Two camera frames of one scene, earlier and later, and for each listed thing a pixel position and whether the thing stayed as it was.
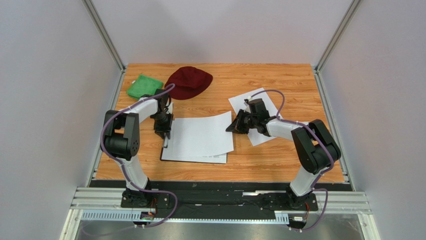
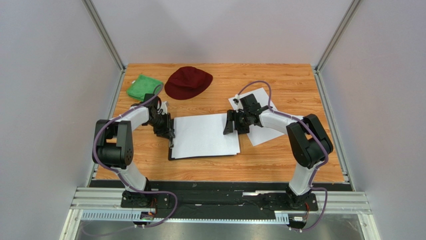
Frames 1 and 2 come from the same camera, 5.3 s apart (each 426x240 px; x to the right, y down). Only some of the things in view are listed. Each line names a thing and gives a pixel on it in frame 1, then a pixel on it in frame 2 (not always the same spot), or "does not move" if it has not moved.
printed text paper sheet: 167,154 to 236,143
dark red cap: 188,81 does not move
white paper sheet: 203,136 does not move
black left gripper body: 163,122 does not move
